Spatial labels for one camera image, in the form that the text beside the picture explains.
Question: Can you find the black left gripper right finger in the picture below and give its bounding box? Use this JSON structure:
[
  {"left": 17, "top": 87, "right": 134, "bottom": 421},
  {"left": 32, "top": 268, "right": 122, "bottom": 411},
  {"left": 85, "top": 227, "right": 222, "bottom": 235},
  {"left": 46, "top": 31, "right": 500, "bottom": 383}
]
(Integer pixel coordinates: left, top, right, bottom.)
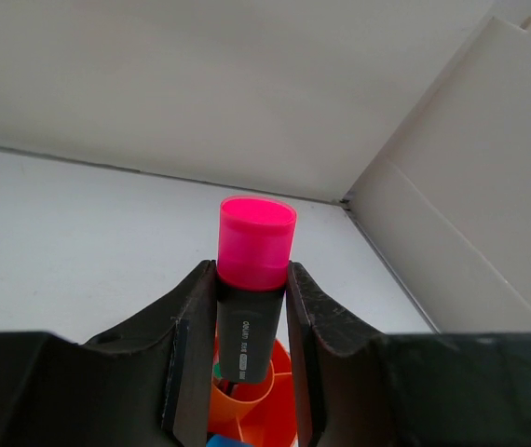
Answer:
[{"left": 286, "top": 263, "right": 531, "bottom": 446}]

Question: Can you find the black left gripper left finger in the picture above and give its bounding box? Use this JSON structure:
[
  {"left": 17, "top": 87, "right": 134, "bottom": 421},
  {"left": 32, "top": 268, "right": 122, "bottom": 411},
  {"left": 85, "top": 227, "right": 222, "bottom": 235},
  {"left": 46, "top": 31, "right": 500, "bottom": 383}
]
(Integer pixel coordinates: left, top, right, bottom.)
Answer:
[{"left": 0, "top": 261, "right": 216, "bottom": 446}]

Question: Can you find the green refill tube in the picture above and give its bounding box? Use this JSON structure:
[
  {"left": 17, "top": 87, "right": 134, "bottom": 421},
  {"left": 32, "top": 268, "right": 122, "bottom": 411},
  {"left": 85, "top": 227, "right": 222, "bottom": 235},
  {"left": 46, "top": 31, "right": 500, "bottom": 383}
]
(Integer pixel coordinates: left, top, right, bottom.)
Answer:
[{"left": 213, "top": 362, "right": 223, "bottom": 380}]

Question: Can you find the blue highlighter marker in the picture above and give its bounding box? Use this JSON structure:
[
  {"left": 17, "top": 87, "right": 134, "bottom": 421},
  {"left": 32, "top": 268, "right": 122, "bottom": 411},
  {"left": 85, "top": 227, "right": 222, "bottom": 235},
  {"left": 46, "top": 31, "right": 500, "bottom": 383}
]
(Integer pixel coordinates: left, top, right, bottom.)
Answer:
[{"left": 206, "top": 434, "right": 246, "bottom": 447}]

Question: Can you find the pink highlighter marker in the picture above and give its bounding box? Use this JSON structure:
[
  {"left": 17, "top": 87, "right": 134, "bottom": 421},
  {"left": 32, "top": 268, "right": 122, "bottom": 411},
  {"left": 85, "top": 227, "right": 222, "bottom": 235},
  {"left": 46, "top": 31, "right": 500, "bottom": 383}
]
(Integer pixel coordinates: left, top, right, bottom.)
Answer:
[{"left": 216, "top": 196, "right": 297, "bottom": 385}]

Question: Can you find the orange round desk organizer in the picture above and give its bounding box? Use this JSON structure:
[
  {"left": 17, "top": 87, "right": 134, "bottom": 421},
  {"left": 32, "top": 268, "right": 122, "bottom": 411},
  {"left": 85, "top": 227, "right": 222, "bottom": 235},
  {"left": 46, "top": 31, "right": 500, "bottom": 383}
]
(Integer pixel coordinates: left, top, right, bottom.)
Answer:
[{"left": 208, "top": 341, "right": 298, "bottom": 446}]

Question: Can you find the aluminium rail right side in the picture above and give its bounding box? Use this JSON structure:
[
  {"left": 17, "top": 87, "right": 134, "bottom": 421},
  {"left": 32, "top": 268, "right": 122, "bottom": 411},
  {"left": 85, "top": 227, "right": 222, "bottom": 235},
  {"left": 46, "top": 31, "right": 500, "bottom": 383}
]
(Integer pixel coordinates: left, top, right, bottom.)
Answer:
[{"left": 338, "top": 197, "right": 439, "bottom": 333}]

